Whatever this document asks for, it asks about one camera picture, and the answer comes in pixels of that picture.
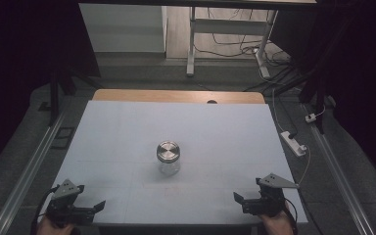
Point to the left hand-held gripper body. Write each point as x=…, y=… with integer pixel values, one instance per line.
x=63, y=209

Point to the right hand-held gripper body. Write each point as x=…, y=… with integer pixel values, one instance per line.
x=266, y=204

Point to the clear glass jar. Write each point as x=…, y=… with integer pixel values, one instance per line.
x=169, y=168

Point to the round silver metal lid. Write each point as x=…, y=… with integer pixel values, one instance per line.
x=168, y=151

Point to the person's left hand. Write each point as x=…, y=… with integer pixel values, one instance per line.
x=50, y=229

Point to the person's right hand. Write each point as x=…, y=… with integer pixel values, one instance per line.
x=278, y=225

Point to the black floor plate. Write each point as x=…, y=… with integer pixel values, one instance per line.
x=60, y=143

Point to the white power strip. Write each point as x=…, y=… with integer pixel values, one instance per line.
x=292, y=142

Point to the black plug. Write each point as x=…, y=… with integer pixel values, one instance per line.
x=293, y=134

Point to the white table mat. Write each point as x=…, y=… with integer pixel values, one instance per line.
x=127, y=130

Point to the small white adapter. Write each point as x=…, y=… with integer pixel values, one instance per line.
x=310, y=117

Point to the black metal stand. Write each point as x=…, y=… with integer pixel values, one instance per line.
x=319, y=107
x=54, y=104

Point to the wooden table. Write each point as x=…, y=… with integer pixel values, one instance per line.
x=176, y=96

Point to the black curtain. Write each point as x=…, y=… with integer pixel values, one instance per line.
x=13, y=65
x=365, y=65

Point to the aluminium floor rail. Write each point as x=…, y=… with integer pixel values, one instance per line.
x=336, y=169
x=26, y=178

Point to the white desk frame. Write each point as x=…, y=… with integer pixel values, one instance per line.
x=225, y=26

